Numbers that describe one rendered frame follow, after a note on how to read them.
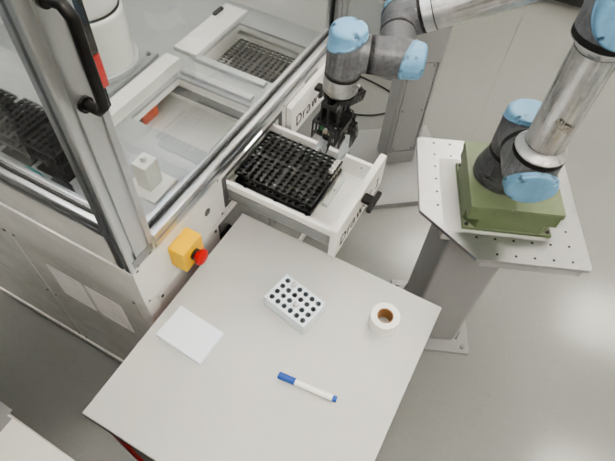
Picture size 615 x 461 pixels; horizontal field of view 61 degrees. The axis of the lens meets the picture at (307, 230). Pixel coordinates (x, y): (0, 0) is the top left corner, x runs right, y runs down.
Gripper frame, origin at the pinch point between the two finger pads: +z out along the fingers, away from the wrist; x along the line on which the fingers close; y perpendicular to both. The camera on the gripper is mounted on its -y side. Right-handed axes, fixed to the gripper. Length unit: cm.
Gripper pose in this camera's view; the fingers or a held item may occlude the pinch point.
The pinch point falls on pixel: (334, 150)
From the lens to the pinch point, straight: 129.1
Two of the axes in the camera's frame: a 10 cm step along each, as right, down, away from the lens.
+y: -4.8, 7.0, -5.3
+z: -0.6, 5.8, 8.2
